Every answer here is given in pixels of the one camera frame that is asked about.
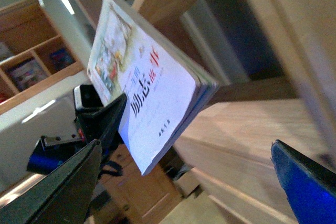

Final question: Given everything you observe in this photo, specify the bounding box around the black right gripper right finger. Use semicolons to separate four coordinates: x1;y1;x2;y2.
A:
271;140;335;223

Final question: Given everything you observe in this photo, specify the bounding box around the wooden shelf frame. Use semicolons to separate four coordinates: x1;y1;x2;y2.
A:
133;0;335;223

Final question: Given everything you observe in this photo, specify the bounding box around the white illustrated book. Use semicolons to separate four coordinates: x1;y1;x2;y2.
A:
87;0;219;175

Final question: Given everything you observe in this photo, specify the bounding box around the background wooden bookshelf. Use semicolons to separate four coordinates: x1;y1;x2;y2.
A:
1;0;83;113

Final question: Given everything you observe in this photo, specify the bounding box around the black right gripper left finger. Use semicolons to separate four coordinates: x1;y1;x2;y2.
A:
1;140;102;223

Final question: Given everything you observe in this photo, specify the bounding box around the wooden cabinet with doors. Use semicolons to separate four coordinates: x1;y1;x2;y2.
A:
100;144;182;223

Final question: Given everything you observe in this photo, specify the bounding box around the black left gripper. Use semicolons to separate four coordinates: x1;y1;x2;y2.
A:
26;84;127;175

